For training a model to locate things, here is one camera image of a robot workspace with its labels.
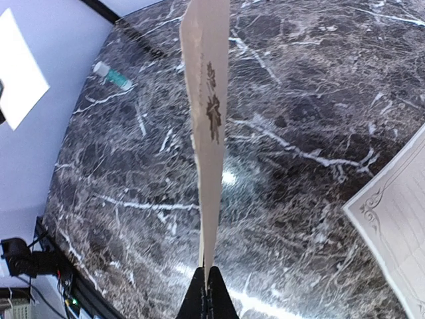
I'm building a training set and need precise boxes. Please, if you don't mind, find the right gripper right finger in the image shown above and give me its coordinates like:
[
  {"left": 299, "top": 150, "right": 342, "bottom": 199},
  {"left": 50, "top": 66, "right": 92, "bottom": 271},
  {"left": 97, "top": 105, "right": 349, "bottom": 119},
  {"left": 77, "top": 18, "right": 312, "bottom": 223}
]
[{"left": 207, "top": 266, "right": 237, "bottom": 319}]

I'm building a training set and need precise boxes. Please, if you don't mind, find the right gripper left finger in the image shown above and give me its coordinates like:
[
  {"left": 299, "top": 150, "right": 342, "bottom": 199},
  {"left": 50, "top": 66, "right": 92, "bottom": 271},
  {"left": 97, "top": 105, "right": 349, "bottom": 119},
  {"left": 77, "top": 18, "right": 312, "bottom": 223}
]
[{"left": 178, "top": 267, "right": 207, "bottom": 319}]

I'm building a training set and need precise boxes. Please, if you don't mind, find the beige ornate letter sheet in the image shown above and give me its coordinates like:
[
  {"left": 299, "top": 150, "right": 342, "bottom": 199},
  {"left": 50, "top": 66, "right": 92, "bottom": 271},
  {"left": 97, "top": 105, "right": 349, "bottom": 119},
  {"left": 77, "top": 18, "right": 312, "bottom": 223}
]
[{"left": 180, "top": 1, "right": 230, "bottom": 275}]

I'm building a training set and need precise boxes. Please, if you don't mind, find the white green glue stick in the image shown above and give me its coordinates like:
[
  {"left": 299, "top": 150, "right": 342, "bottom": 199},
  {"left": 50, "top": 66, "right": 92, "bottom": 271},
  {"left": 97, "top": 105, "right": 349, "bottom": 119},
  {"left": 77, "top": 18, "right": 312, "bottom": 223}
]
[{"left": 93, "top": 61, "right": 133, "bottom": 91}]

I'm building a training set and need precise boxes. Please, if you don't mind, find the left black corner post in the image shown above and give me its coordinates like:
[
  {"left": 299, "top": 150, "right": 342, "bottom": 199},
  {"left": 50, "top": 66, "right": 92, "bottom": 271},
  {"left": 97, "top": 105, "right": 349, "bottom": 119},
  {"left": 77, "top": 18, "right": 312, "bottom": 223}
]
[{"left": 81, "top": 0, "right": 167, "bottom": 60}]

